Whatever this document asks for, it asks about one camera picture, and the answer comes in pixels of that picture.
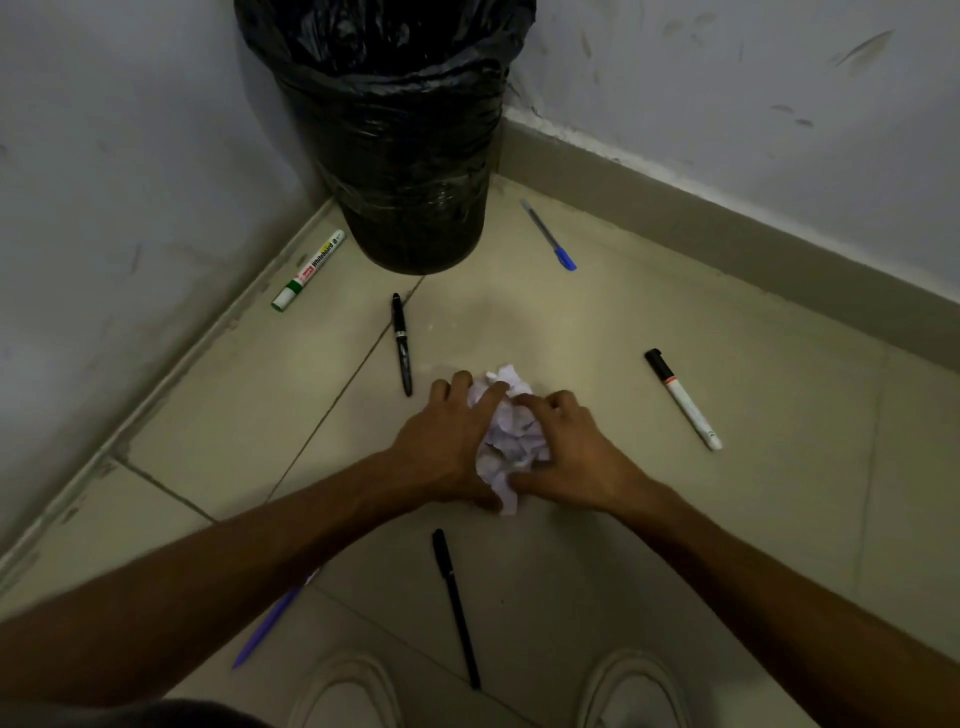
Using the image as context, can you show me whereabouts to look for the person's left hand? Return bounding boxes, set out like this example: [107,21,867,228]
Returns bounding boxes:
[388,370,513,514]

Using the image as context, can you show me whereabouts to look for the person's right hand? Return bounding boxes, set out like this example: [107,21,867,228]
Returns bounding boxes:
[508,389,648,516]

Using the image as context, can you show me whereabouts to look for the white paper ball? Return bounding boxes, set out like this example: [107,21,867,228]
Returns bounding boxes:
[466,364,552,517]

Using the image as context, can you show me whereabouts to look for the person's left forearm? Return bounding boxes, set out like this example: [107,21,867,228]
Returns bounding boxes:
[0,448,423,711]

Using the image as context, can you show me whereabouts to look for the person's right forearm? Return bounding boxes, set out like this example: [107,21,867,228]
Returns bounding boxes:
[611,472,960,728]

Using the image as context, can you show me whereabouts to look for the thick black pen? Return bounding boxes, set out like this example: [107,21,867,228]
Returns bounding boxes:
[390,292,414,398]

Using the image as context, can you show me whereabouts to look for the slim black pen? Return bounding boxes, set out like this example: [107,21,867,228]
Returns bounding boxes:
[431,528,483,691]

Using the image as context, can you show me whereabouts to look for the blue capped ballpoint pen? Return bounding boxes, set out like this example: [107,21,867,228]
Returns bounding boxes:
[520,198,579,273]

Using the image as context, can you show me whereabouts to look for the white marker with black cap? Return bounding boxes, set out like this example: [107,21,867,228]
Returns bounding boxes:
[644,348,724,453]

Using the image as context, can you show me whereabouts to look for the black trash bin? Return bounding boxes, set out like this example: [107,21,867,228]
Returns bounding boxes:
[279,71,505,276]

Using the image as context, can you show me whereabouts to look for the white marker with green cap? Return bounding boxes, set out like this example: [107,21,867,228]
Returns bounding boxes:
[270,228,347,313]

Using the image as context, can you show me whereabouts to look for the person's right white shoe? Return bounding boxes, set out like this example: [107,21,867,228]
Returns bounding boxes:
[574,648,693,728]

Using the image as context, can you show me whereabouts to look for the person's white shoe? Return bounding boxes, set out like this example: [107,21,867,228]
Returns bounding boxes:
[574,648,693,728]
[288,651,406,728]

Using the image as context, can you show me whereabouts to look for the person's left white shoe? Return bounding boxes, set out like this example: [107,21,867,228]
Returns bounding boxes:
[288,651,406,728]

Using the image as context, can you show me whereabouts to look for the purple pen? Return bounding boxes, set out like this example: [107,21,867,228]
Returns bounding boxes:
[231,568,321,670]

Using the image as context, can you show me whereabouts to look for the black plastic bin liner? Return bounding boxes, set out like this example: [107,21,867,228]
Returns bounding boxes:
[233,0,538,226]

